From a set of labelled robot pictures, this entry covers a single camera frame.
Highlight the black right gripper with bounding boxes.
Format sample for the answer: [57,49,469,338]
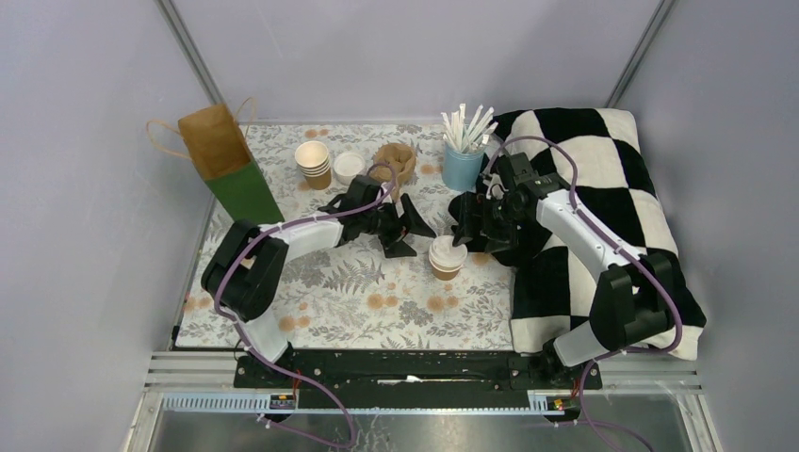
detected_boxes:
[451,191,528,255]

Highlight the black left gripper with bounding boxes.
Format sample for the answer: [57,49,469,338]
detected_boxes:
[360,193,436,258]

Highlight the brown paper cup with lid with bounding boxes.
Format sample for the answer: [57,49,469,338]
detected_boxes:
[428,235,468,281]

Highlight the brown pulp cup carrier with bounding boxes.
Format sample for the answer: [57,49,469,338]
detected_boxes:
[372,143,416,202]

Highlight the stack of white cup lids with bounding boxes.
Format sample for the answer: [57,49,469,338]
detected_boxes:
[333,152,366,186]

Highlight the green brown paper bag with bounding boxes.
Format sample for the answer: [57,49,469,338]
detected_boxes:
[145,104,285,224]

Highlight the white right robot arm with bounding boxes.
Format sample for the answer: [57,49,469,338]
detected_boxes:
[453,154,682,388]

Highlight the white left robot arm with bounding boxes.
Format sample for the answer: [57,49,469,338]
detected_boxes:
[201,175,435,387]

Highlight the blue straw holder cup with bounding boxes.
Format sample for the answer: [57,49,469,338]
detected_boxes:
[442,143,484,192]

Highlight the white wrapped straws bundle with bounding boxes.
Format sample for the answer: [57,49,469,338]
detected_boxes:
[441,103,497,154]

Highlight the floral table mat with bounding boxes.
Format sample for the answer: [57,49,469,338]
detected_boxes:
[174,123,519,352]

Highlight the black cloth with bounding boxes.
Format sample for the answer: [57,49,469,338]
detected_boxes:
[448,173,569,274]

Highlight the stack of brown paper cups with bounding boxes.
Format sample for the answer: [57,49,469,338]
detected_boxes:
[294,140,332,190]

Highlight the black white checkered blanket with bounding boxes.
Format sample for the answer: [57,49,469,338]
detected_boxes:
[495,107,707,361]

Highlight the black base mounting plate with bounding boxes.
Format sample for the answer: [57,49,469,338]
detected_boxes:
[233,341,604,411]

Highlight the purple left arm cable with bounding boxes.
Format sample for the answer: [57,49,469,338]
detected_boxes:
[212,163,400,450]

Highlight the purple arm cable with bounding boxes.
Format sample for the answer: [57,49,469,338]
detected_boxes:
[483,136,685,452]
[212,163,400,450]

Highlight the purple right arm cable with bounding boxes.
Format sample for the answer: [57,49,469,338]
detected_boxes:
[483,136,685,452]

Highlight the aluminium frame rail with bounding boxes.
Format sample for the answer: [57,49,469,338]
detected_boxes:
[127,350,722,451]

